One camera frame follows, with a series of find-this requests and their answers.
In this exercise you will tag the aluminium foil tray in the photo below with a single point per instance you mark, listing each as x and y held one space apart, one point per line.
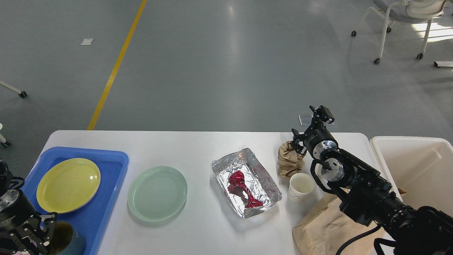
257 179

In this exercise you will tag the dark teal mug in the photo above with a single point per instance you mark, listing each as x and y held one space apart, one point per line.
67 240

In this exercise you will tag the white paper cup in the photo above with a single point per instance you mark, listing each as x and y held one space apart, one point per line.
300 185

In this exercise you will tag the yellow plate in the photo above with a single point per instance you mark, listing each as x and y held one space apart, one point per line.
68 186

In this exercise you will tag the grey floor plate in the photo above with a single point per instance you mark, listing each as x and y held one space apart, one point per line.
306 120

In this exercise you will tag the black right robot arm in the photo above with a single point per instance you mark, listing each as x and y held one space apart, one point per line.
366 196

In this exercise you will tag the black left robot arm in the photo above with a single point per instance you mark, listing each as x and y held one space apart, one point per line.
10 182

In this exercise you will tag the light green plate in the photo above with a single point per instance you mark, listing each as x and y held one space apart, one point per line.
157 194

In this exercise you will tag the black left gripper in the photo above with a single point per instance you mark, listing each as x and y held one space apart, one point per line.
16 209

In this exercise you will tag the crumpled brown paper ball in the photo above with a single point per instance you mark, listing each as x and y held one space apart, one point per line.
290 162

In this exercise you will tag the flat brown paper bag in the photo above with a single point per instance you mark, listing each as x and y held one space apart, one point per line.
325 228

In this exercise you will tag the blue plastic tray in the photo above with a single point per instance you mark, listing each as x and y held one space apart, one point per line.
90 220

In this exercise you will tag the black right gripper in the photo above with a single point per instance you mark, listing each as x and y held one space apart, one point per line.
318 141

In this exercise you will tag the white bar on floor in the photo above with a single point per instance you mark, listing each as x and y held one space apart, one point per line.
443 64

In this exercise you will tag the red crumpled wrapper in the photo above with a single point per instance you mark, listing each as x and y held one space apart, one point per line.
238 187

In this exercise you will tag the white office chair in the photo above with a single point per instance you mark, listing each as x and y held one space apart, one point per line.
404 11

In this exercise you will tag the white plastic bin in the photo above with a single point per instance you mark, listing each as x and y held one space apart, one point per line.
421 166

